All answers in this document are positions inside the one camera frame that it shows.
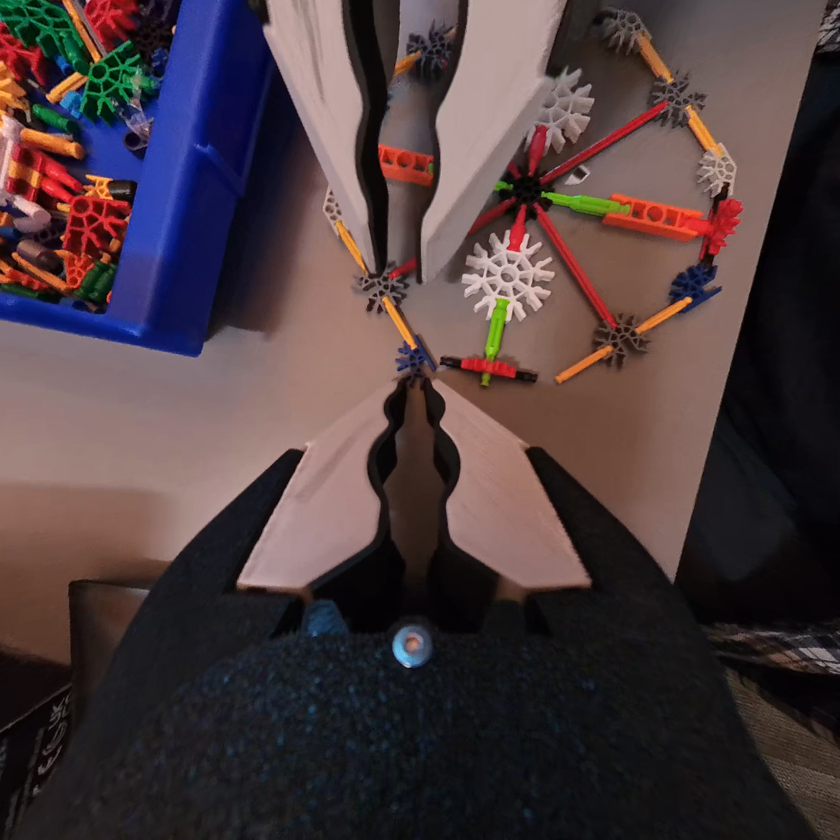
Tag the black box with white print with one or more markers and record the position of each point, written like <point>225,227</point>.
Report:
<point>33,754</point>

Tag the blue bin with toy pieces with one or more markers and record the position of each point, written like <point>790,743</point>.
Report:
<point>190,197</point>

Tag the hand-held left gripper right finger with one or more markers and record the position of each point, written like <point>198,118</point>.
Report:
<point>512,518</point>

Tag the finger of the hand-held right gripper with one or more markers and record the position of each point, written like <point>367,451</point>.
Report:
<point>315,79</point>
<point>499,98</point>

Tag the colourful spoked wheel model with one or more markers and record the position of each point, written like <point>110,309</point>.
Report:
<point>508,275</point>

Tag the pile of colourful toy pieces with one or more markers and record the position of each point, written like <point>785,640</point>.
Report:
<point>65,131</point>

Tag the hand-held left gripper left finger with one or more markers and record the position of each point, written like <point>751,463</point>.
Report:
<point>315,518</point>

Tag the grey chair seat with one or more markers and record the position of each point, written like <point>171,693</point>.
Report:
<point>787,754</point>

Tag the dark printed shirt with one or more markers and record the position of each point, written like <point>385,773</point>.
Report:
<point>774,328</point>

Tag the small white scrap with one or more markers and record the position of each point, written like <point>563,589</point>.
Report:
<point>579,176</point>

